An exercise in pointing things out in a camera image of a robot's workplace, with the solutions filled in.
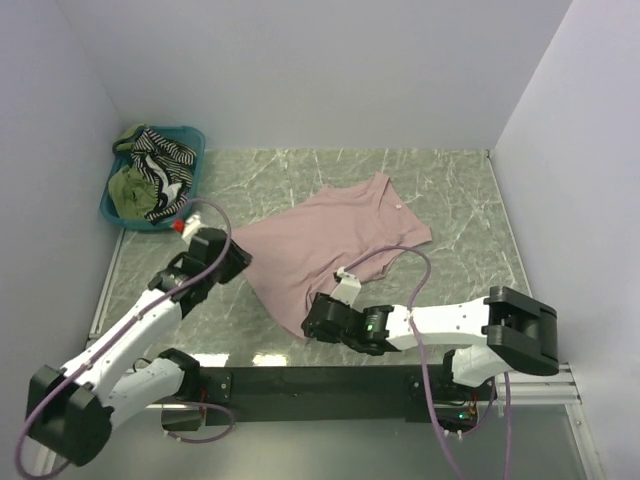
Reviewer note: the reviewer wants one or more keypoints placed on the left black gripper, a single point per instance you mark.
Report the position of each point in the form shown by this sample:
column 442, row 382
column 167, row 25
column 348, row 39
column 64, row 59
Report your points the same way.
column 239, row 259

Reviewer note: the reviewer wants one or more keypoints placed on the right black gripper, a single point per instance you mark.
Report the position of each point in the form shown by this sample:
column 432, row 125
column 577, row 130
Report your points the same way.
column 312, row 332

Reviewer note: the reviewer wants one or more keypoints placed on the pink tank top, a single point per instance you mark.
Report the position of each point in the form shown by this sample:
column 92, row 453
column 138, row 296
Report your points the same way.
column 296, row 253

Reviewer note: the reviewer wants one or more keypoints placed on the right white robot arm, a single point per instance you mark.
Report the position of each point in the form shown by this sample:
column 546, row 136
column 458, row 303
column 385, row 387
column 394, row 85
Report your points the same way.
column 504, row 331

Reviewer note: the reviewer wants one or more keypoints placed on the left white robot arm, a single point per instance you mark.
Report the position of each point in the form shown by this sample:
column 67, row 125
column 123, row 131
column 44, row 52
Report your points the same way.
column 73, row 410

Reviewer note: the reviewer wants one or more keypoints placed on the black white striped tank top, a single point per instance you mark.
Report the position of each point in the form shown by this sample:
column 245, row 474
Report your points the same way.
column 169, row 164

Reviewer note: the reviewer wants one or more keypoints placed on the green tank top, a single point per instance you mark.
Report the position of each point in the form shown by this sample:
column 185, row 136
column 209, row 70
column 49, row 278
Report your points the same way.
column 132, row 194

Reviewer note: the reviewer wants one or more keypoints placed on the black base beam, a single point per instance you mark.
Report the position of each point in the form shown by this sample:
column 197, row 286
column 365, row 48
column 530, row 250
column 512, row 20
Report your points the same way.
column 278, row 393

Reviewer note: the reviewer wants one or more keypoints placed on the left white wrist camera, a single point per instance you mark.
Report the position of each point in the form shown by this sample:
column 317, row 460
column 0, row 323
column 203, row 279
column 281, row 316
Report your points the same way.
column 188, row 227

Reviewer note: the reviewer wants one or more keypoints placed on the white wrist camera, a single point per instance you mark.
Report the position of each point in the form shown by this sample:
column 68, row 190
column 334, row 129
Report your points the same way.
column 347, row 287
column 188, row 227

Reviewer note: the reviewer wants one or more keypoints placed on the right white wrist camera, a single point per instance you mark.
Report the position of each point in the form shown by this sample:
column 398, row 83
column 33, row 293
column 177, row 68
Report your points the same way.
column 347, row 287

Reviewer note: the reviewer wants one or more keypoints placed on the aluminium rail frame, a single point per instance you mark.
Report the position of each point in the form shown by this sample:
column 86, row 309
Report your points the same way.
column 452, row 408

